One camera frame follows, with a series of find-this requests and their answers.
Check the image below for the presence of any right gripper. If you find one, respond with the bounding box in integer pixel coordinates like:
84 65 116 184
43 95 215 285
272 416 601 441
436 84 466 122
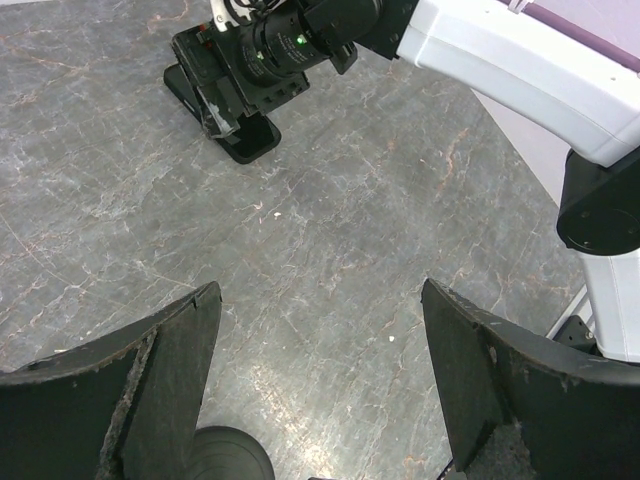
172 25 310 139

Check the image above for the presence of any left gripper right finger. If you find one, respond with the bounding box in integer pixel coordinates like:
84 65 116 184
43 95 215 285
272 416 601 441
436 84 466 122
421 279 639 479

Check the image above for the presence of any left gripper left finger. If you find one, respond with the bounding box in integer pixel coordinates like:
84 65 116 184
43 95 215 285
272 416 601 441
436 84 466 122
1 282 222 479

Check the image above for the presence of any black phone stand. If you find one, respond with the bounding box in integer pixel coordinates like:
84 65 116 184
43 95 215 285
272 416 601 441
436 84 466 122
185 426 275 480

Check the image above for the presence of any black smartphone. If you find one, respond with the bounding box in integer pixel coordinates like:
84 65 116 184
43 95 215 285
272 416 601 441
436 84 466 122
163 64 282 165

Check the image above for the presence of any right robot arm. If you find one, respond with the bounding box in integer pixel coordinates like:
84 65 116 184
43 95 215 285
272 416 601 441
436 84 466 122
164 1 639 363

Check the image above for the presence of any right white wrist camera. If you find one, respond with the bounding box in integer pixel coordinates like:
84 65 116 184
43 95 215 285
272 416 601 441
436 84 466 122
210 0 252 32

